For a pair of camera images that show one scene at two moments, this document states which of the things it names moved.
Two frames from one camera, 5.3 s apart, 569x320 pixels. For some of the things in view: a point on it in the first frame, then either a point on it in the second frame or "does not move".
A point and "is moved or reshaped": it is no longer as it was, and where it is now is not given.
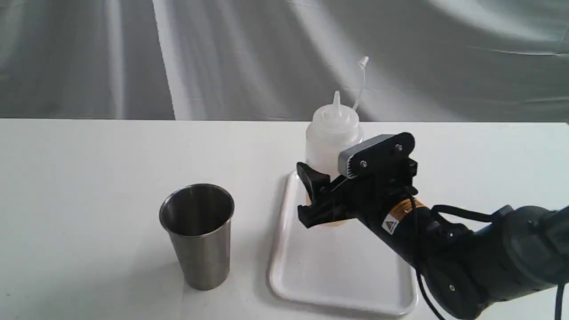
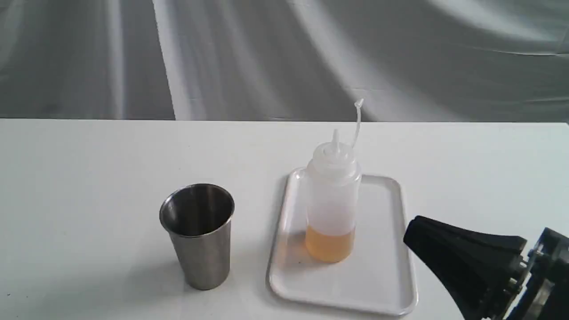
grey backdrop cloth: x=470 y=60 does not move
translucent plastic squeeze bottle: x=334 y=130 is moved or reshaped
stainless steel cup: x=197 y=217 does not move
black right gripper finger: x=319 y=213 → x=483 y=268
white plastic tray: x=348 y=267 does not move
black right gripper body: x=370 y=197 → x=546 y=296
